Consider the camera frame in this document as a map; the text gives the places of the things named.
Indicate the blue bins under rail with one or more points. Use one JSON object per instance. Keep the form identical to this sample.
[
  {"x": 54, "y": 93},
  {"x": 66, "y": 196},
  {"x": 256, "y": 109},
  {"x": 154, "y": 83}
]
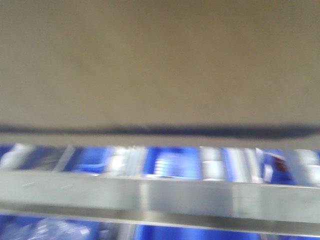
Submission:
[{"x": 299, "y": 167}]

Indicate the silver metal shelf rail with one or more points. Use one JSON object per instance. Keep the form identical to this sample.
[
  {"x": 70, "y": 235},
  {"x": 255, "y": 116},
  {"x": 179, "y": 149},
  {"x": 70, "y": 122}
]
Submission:
[{"x": 222, "y": 205}]

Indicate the brown cardboard box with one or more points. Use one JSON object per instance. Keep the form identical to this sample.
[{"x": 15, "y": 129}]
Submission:
[{"x": 227, "y": 73}]

